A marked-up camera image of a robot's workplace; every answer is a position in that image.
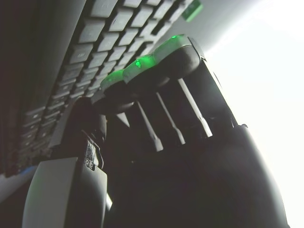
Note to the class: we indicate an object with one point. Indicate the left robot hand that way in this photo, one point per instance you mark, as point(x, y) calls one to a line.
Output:
point(180, 180)

